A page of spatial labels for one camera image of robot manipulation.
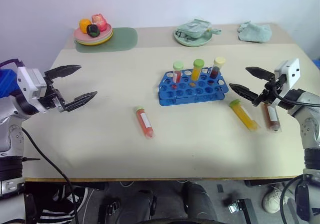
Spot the brown tube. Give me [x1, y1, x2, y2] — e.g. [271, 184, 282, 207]
[263, 103, 283, 133]

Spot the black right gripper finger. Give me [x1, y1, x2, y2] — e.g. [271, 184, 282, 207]
[245, 66, 276, 81]
[228, 83, 259, 103]

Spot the pink red toy fruit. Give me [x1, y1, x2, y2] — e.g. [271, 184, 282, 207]
[90, 13, 109, 32]

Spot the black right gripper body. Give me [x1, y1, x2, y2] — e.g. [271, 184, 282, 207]
[252, 73, 287, 107]

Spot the blue test tube rack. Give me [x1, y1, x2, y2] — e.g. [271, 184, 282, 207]
[157, 68, 230, 107]

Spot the red-orange tube green cap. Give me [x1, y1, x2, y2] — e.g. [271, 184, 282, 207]
[133, 105, 157, 140]

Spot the white sneaker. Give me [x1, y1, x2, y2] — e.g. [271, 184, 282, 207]
[262, 183, 294, 214]

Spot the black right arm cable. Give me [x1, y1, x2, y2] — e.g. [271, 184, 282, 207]
[271, 78, 320, 107]

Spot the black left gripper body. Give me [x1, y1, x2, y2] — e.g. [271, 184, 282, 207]
[37, 75, 68, 113]

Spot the black white striped clothing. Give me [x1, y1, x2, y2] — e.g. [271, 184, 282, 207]
[36, 183, 89, 224]

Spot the green plate with pattern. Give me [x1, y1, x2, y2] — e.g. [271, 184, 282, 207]
[173, 27, 214, 47]

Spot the dark rounded shape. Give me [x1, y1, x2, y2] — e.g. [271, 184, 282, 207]
[133, 180, 219, 224]

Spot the green placemat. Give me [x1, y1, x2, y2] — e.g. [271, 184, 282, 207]
[75, 27, 139, 54]

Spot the yellow plate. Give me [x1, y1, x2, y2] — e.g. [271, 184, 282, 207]
[74, 28, 115, 45]

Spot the orange tube with green cap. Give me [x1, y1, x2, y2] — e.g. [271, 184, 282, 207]
[190, 58, 205, 82]

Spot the light green stacked plate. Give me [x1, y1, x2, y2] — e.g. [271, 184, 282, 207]
[75, 37, 112, 47]

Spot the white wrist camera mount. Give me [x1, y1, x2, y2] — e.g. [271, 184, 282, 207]
[273, 58, 301, 107]
[16, 67, 49, 114]

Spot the dark red tube yellow cap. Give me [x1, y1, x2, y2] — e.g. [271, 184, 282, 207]
[209, 56, 227, 80]

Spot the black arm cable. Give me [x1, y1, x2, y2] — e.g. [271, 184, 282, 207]
[20, 126, 79, 224]
[271, 78, 320, 107]

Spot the black and green toy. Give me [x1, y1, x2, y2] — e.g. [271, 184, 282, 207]
[86, 24, 101, 38]

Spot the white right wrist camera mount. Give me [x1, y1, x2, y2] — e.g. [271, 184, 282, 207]
[273, 58, 301, 107]

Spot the pink plate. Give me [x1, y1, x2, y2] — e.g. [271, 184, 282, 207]
[73, 23, 113, 42]

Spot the yellow tube with green cap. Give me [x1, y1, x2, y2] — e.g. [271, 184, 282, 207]
[229, 99, 261, 132]

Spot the purple cable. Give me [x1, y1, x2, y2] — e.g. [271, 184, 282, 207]
[0, 58, 25, 70]

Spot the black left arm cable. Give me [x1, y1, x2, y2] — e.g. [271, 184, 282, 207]
[20, 126, 79, 224]

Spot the light green cloth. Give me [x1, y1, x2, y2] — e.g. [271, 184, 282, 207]
[237, 21, 273, 44]

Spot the black metal table bracket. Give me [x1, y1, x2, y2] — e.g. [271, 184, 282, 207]
[228, 197, 259, 224]

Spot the orange toy bell pepper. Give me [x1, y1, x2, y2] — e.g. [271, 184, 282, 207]
[78, 19, 93, 34]

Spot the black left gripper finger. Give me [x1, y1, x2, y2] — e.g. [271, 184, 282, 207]
[44, 64, 83, 80]
[63, 91, 98, 113]

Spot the red tube with green cap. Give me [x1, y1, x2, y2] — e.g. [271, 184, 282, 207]
[172, 61, 185, 85]

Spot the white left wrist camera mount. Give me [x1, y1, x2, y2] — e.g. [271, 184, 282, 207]
[16, 67, 49, 114]

